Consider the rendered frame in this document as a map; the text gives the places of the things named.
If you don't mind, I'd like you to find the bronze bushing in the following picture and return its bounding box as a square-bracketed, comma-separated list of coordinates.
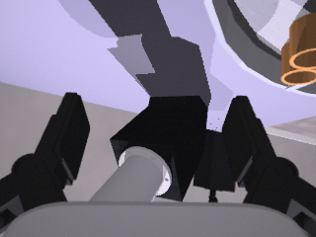
[281, 42, 316, 85]
[289, 13, 316, 69]

